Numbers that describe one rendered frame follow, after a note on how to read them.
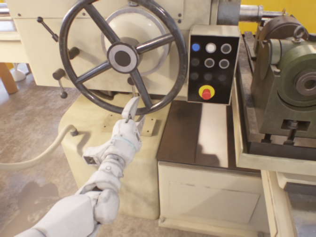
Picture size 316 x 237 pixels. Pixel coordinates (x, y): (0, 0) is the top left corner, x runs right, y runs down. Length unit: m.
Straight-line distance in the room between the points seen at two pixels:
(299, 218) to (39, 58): 1.21
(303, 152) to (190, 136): 0.65
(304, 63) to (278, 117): 0.19
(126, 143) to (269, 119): 0.51
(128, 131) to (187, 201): 0.98
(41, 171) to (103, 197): 1.85
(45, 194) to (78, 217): 1.69
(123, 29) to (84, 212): 0.53
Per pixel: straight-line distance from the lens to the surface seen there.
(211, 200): 1.51
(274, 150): 1.02
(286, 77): 0.87
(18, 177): 2.39
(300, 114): 0.91
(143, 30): 0.77
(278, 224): 1.07
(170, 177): 1.39
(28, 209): 2.12
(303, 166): 1.03
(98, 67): 0.75
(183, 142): 1.41
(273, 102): 0.87
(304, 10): 3.48
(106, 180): 0.54
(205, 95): 0.81
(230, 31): 0.79
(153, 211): 1.72
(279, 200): 1.14
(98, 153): 0.63
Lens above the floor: 1.57
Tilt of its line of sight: 37 degrees down
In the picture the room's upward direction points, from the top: 2 degrees counter-clockwise
